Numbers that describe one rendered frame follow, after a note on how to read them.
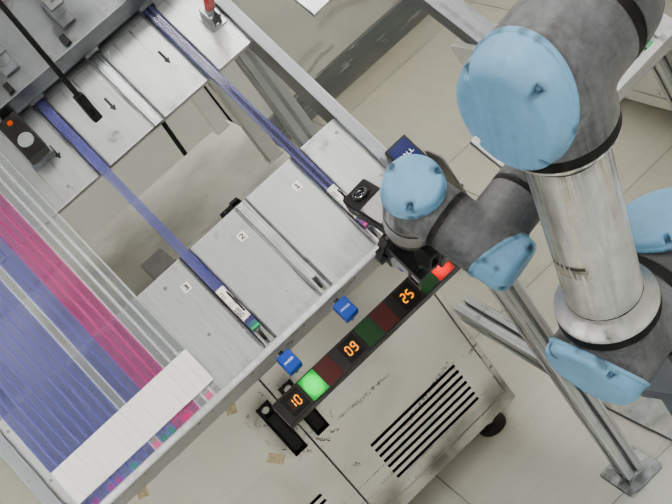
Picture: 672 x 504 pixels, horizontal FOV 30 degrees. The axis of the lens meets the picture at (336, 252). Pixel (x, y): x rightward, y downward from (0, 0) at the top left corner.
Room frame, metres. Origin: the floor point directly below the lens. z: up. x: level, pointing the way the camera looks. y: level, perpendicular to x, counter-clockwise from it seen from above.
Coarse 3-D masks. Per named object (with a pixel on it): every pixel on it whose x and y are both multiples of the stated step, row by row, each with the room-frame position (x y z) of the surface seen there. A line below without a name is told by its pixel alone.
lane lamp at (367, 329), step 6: (366, 318) 1.49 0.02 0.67; (360, 324) 1.49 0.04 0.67; (366, 324) 1.48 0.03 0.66; (372, 324) 1.48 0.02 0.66; (354, 330) 1.49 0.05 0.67; (360, 330) 1.48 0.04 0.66; (366, 330) 1.48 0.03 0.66; (372, 330) 1.48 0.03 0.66; (378, 330) 1.47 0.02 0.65; (360, 336) 1.48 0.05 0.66; (366, 336) 1.47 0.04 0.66; (372, 336) 1.47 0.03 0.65; (378, 336) 1.47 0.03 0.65; (366, 342) 1.47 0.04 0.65; (372, 342) 1.47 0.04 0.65
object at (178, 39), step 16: (160, 16) 1.88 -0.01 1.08; (176, 32) 1.86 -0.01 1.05; (192, 48) 1.83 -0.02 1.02; (208, 64) 1.81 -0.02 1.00; (224, 80) 1.78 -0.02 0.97; (240, 96) 1.75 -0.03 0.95; (256, 112) 1.73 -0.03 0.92; (272, 128) 1.70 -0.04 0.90; (288, 144) 1.68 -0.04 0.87; (304, 160) 1.66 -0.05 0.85; (320, 176) 1.63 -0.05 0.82; (368, 224) 1.56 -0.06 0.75
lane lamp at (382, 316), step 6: (378, 306) 1.50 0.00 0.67; (384, 306) 1.49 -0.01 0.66; (372, 312) 1.49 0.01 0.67; (378, 312) 1.49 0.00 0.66; (384, 312) 1.49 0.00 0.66; (390, 312) 1.48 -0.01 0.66; (372, 318) 1.49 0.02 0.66; (378, 318) 1.48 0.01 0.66; (384, 318) 1.48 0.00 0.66; (390, 318) 1.48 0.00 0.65; (396, 318) 1.48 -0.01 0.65; (378, 324) 1.48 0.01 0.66; (384, 324) 1.48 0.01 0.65; (390, 324) 1.47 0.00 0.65; (384, 330) 1.47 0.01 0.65
